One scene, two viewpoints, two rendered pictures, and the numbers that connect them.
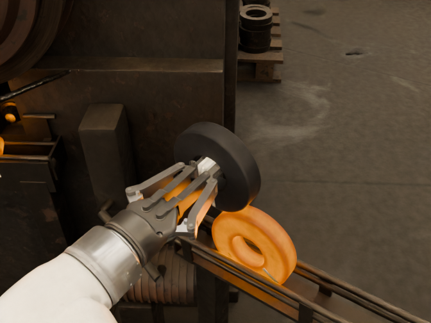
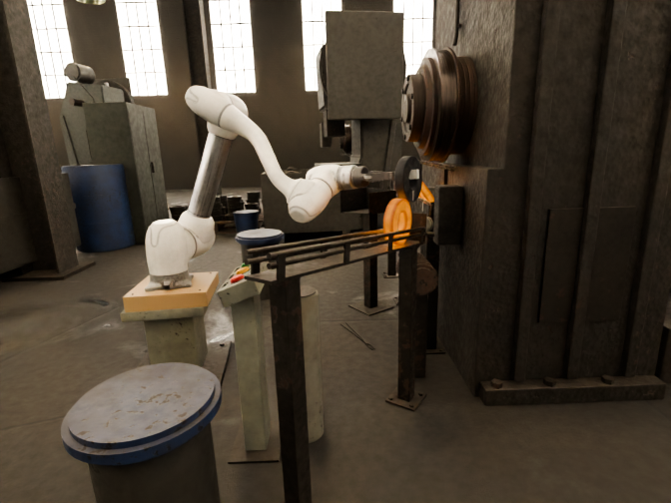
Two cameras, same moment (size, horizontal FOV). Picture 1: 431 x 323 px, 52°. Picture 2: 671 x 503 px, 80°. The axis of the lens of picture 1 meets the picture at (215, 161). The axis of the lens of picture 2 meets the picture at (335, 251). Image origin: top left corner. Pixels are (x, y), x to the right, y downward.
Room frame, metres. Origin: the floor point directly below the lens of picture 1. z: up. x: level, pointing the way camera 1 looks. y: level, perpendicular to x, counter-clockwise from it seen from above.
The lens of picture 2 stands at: (0.20, -1.35, 0.95)
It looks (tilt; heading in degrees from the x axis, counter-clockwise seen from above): 14 degrees down; 87
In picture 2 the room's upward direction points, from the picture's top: 2 degrees counter-clockwise
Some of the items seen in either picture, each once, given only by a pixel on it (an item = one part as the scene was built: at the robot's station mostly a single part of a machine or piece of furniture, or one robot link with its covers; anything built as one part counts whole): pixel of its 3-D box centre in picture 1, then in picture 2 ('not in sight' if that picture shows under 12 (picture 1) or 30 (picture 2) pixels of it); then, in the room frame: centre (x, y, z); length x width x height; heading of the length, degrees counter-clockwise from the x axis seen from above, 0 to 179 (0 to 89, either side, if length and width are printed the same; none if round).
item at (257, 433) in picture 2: not in sight; (251, 359); (-0.02, -0.18, 0.31); 0.24 x 0.16 x 0.62; 88
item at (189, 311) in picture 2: not in sight; (173, 300); (-0.44, 0.34, 0.33); 0.32 x 0.32 x 0.04; 4
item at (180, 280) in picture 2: not in sight; (169, 278); (-0.43, 0.32, 0.44); 0.22 x 0.18 x 0.06; 104
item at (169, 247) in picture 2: not in sight; (167, 246); (-0.43, 0.35, 0.58); 0.18 x 0.16 x 0.22; 75
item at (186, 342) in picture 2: not in sight; (178, 336); (-0.44, 0.34, 0.16); 0.40 x 0.40 x 0.31; 4
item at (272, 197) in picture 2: not in sight; (311, 201); (0.17, 3.24, 0.39); 1.03 x 0.83 x 0.79; 2
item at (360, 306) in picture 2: not in sight; (367, 250); (0.51, 0.97, 0.36); 0.26 x 0.20 x 0.72; 123
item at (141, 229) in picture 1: (145, 225); (367, 177); (0.40, 0.09, 0.85); 0.09 x 0.08 x 0.07; 143
